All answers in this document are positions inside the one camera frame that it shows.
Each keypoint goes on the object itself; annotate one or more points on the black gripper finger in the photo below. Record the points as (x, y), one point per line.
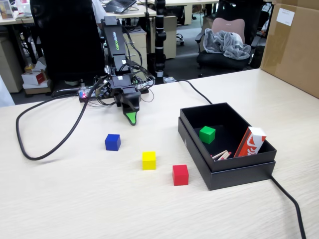
(130, 102)
(132, 118)

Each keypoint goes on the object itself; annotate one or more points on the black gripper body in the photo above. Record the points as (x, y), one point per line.
(122, 84)

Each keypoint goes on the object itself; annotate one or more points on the green cube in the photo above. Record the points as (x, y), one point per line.
(207, 135)

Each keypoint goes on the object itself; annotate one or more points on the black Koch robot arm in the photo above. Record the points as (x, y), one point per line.
(115, 39)

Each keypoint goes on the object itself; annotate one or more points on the blue cube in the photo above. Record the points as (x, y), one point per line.
(112, 142)

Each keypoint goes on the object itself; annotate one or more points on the yellow cube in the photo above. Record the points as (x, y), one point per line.
(149, 161)

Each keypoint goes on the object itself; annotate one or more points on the red cube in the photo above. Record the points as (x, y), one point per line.
(180, 175)

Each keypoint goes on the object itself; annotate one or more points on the controller board with LEDs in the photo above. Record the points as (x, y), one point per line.
(86, 92)

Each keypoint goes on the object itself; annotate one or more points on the black pole white bands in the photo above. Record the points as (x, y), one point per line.
(160, 49)

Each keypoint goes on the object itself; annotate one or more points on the beige plain cabinet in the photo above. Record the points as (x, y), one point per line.
(172, 37)

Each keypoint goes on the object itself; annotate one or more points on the black high-back office chair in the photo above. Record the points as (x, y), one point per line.
(69, 37)

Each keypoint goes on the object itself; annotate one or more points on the light wood desk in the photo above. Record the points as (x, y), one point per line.
(139, 13)

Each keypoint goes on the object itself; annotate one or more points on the seated person white shirt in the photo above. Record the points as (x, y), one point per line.
(94, 10)

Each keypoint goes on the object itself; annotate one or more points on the black laptop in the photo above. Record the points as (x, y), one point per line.
(119, 5)

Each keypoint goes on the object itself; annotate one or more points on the black cardboard box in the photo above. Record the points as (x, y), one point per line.
(219, 117)

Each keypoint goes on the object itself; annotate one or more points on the white red small box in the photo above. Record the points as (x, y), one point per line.
(35, 79)

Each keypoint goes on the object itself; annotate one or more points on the wooden matchstick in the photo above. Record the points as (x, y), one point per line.
(219, 154)
(223, 155)
(227, 155)

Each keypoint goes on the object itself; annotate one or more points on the light desk with panel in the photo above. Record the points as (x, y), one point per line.
(189, 12)

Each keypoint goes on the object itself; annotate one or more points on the grey blanket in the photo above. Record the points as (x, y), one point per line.
(224, 42)

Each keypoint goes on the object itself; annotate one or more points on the standing person white garment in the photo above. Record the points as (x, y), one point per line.
(5, 94)

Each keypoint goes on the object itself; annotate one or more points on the black open box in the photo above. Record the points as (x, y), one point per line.
(236, 179)

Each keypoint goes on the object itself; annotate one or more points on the red white matchbox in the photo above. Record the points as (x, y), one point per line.
(251, 143)

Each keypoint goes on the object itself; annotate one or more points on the office chair with grey cloth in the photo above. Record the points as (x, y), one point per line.
(231, 25)

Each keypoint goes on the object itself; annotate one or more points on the dark mesh office chair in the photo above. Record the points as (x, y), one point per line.
(239, 7)

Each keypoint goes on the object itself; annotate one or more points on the large brown cardboard box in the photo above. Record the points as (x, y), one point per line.
(294, 49)

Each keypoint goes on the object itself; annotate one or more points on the clear wrist camera board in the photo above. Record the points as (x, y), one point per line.
(103, 90)

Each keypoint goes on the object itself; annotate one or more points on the black mounting base plate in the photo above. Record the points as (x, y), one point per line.
(84, 100)

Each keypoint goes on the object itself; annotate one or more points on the small picture frame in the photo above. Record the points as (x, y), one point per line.
(6, 10)

